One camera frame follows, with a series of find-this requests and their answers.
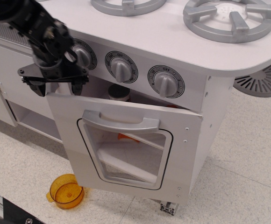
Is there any left silver burner grate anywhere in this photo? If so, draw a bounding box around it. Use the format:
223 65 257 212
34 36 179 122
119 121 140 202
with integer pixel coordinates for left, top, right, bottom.
91 0 166 17

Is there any silver burner grate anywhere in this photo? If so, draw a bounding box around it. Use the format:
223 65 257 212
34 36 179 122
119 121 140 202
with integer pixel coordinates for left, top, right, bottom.
91 0 166 17
183 0 271 43

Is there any orange transparent toy pot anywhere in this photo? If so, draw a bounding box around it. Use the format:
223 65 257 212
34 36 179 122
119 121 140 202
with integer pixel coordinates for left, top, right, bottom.
46 174 85 209

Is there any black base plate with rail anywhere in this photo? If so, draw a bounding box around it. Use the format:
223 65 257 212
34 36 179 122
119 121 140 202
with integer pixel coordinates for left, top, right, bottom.
0 196 44 224

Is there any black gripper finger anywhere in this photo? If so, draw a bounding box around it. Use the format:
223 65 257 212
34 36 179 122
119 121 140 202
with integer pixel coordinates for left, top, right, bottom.
30 83 46 97
71 80 84 96

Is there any middle grey stove knob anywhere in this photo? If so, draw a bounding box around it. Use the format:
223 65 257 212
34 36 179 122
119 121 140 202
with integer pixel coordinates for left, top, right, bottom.
105 51 138 84

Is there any left grey stove knob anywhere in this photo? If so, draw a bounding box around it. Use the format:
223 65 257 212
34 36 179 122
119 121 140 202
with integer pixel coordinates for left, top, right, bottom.
71 39 97 70

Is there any white toy kitchen stove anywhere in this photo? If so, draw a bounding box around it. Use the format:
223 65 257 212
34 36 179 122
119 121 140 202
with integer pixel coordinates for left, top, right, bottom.
43 0 271 204

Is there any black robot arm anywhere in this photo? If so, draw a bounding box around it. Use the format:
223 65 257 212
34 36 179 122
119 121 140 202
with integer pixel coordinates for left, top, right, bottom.
0 0 89 97

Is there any toy can red label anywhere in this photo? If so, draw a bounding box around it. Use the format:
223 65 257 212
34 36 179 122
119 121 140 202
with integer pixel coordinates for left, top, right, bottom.
108 84 130 102

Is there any grey stove knob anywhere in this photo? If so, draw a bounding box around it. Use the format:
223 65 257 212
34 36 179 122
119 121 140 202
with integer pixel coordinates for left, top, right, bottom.
71 39 97 70
105 51 138 84
148 65 185 98

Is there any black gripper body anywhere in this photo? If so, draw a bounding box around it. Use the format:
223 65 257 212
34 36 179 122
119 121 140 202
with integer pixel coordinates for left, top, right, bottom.
18 59 89 85

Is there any silver oven door handle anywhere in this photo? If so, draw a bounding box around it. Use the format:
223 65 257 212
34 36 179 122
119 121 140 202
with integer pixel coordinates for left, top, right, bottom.
82 110 160 134

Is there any aluminium extrusion foot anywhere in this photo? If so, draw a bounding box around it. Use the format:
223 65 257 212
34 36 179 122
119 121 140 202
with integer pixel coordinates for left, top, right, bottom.
160 201 179 216

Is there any right silver burner grate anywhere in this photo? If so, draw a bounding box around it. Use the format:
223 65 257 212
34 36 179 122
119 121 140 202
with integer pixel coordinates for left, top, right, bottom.
183 0 271 43

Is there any white oven door with window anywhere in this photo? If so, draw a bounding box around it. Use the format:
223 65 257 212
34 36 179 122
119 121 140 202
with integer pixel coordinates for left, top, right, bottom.
47 93 202 204

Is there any right grey stove knob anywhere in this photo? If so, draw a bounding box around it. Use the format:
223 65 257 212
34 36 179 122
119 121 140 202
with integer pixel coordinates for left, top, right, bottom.
148 65 185 98

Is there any grey slotted round disc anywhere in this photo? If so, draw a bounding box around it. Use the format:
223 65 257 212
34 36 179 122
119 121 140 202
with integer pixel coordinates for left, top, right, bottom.
233 65 271 98

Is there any orange white toy lower shelf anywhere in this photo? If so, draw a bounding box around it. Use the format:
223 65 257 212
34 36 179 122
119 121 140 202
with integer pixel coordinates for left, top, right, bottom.
117 133 140 143

